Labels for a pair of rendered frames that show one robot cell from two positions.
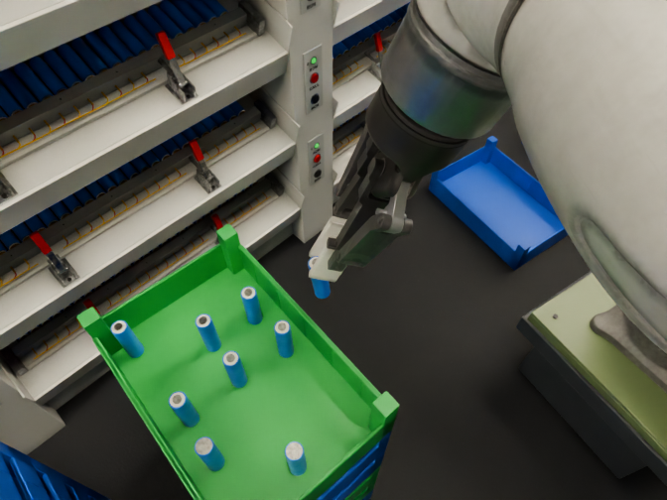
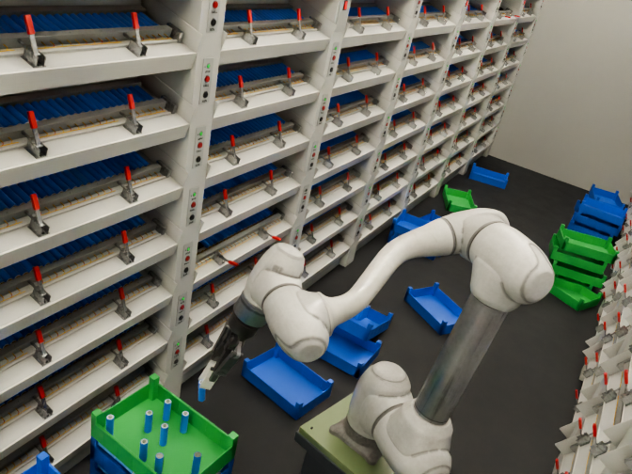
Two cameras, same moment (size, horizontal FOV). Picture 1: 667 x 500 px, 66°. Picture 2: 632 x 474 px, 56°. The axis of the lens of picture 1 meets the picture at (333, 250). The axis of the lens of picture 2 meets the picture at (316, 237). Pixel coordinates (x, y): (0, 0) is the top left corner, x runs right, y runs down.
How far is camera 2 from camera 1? 107 cm
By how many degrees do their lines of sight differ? 31
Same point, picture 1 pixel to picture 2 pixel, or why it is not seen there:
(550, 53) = (269, 308)
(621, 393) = (343, 460)
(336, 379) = (208, 440)
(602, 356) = (335, 444)
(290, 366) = (185, 436)
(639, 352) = (351, 439)
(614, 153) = (277, 323)
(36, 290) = (28, 421)
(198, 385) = not seen: hidden behind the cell
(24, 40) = (82, 293)
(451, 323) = (259, 452)
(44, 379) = not seen: outside the picture
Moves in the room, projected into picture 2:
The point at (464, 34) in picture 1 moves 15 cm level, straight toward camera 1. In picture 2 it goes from (255, 302) to (247, 343)
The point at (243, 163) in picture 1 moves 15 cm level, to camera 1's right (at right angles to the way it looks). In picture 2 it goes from (139, 353) to (187, 352)
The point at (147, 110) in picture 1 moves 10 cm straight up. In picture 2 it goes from (107, 323) to (108, 293)
